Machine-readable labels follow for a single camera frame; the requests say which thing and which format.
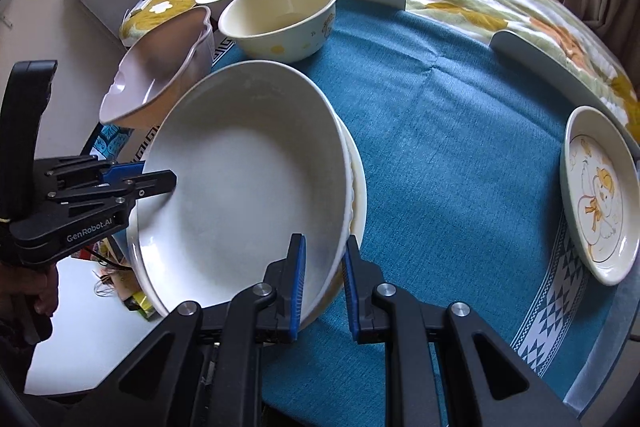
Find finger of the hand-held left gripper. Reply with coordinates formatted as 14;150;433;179
45;170;177;221
35;157;146;190

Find large white deep plate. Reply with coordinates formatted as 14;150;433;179
135;61;351;319

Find blue tablecloth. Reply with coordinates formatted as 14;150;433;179
80;0;627;423

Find green yellow packet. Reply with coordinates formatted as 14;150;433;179
124;291;162;322

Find cream printed bowl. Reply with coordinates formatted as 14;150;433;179
218;0;339;60

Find cream ribbed plate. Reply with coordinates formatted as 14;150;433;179
125;117;369;329

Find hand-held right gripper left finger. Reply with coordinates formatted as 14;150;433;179
57;234;307;427

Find person's left hand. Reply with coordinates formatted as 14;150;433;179
0;263;60;323

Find pink bowl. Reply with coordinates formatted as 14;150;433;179
98;6;216;128

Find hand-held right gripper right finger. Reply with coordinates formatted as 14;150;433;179
342;235;583;427

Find cartoon print plate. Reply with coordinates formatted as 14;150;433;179
559;105;640;286

